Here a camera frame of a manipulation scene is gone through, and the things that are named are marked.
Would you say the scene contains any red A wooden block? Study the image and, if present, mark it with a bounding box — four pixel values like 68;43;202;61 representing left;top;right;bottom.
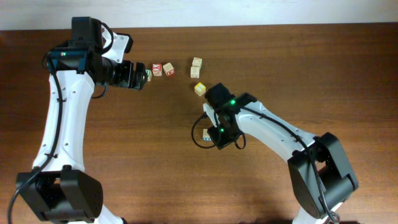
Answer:
192;57;203;68

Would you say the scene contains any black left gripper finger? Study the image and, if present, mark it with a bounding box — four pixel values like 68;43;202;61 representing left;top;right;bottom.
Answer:
134;62;146;75
130;74;147;90

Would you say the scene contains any wooden block number 5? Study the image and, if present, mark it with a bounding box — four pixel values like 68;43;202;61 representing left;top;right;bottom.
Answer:
162;62;175;77

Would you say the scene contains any green B wooden block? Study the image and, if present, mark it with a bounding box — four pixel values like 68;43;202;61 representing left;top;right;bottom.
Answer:
146;70;152;82

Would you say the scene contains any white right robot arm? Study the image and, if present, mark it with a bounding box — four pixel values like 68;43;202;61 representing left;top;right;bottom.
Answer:
203;92;359;223

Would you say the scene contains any red Y wooden block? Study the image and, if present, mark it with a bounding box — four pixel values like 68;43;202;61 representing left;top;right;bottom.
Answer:
152;63;162;77

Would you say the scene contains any wooden block number 8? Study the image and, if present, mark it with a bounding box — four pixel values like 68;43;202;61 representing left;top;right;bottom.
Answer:
202;129;211;141

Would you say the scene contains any yellow H wooden block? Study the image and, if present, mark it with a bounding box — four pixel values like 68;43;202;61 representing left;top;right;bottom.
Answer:
194;82;206;96

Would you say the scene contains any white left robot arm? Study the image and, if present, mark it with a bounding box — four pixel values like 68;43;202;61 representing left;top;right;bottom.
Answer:
16;26;147;223

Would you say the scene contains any wooden block number 2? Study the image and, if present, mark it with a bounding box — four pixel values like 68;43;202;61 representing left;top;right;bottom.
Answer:
190;67;200;78

